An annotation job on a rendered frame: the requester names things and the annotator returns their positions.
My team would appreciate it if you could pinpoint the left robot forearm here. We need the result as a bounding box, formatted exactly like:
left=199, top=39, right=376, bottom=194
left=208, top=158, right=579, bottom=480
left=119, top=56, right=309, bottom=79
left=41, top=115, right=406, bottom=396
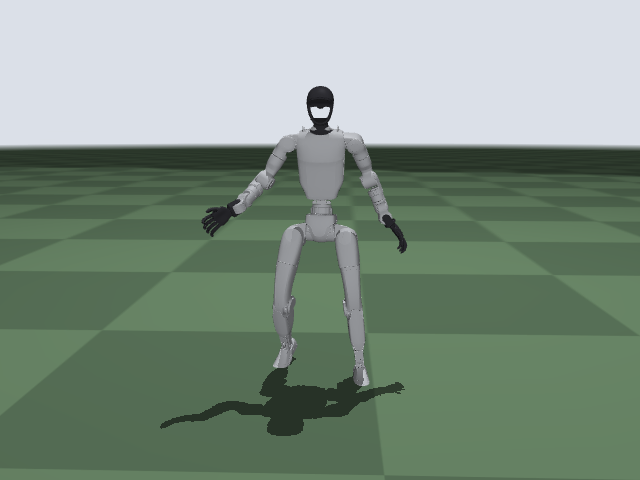
left=368, top=171, right=392, bottom=225

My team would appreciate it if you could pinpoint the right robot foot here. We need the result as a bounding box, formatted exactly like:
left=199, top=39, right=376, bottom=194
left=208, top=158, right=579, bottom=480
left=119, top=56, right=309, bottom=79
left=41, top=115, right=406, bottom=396
left=273, top=338, right=297, bottom=368

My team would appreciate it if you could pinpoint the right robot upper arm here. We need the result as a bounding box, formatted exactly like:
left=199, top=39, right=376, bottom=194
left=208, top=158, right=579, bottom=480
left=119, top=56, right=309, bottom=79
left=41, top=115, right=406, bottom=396
left=256, top=134, right=299, bottom=190

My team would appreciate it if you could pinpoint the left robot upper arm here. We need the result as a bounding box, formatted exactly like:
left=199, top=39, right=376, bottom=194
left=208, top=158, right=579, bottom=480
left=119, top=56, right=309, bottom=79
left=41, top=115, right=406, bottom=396
left=343, top=133, right=377, bottom=189

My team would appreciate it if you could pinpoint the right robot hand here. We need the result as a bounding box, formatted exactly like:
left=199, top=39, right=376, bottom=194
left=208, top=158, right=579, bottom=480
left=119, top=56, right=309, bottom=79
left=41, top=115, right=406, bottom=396
left=202, top=199, right=240, bottom=237

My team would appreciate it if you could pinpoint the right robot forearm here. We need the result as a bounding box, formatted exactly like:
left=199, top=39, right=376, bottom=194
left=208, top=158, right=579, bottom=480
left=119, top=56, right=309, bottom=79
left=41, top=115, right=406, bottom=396
left=233, top=171, right=263, bottom=214

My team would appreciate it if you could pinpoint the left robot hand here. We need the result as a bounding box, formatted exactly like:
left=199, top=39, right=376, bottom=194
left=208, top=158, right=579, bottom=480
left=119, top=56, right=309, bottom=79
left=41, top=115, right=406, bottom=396
left=382, top=214, right=407, bottom=254

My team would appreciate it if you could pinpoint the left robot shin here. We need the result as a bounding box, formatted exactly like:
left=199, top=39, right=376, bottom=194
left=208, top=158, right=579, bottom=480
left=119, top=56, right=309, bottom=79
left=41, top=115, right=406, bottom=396
left=347, top=308, right=365, bottom=369

